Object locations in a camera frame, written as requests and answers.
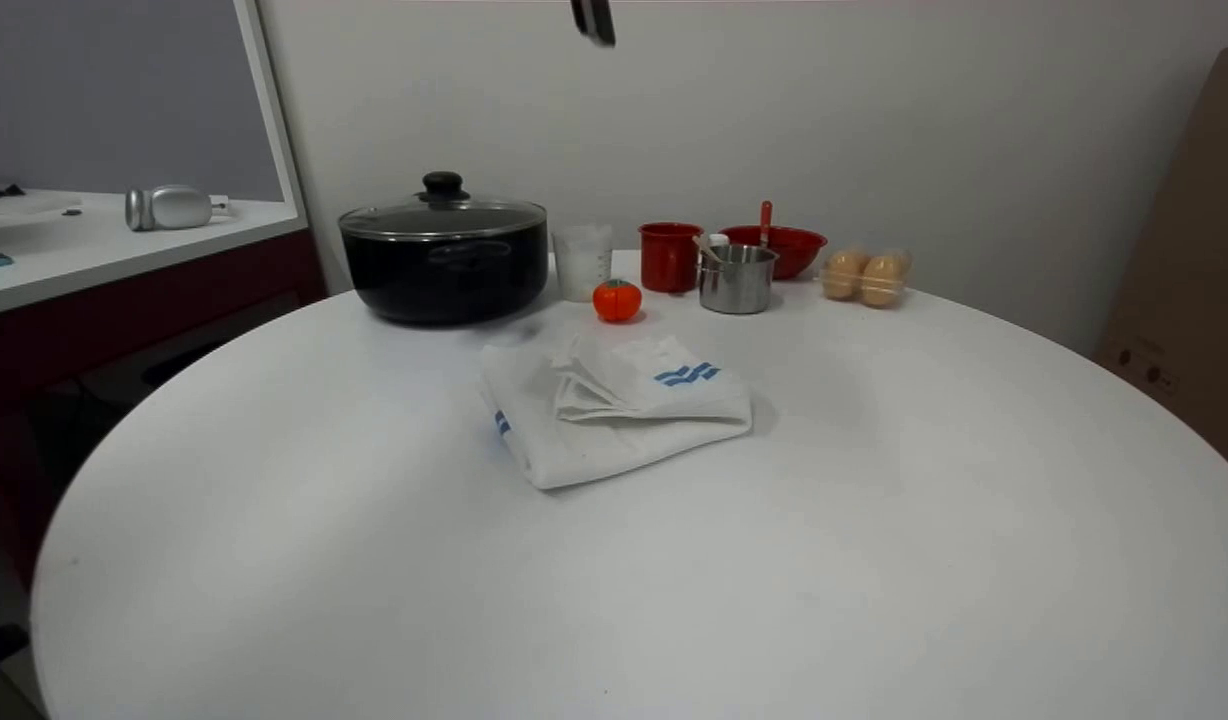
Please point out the small orange tomato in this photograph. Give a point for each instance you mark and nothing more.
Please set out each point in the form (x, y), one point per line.
(618, 300)

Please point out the silver metal bottle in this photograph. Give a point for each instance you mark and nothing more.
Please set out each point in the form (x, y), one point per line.
(172, 208)

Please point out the small white utensil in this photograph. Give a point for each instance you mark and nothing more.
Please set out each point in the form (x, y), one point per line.
(708, 245)

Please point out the small steel cup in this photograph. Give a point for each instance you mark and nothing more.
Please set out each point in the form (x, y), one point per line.
(739, 285)

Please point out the red mug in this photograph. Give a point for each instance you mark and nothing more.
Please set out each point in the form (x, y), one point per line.
(669, 257)

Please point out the translucent plastic cup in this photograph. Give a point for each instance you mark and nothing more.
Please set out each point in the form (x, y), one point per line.
(585, 263)

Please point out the white towel with blue stripes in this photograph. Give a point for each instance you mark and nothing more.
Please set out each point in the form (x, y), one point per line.
(615, 433)

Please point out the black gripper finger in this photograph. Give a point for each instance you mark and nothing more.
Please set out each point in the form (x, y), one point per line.
(594, 18)

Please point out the tan wooden egg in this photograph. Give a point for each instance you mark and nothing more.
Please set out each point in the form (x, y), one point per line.
(844, 275)

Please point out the tan bread rolls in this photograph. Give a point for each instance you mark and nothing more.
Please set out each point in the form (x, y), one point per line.
(881, 281)

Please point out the grey panel with white frame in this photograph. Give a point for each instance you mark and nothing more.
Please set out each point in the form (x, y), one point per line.
(106, 92)

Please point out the glass pot lid black knob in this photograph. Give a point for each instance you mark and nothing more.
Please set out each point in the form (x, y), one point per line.
(441, 212)

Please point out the red spoon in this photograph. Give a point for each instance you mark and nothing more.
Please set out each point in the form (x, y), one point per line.
(765, 221)

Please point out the red bowl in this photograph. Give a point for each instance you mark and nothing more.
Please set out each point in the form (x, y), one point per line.
(796, 250)

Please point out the black cooking pot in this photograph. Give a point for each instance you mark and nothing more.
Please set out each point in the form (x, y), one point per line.
(436, 281)

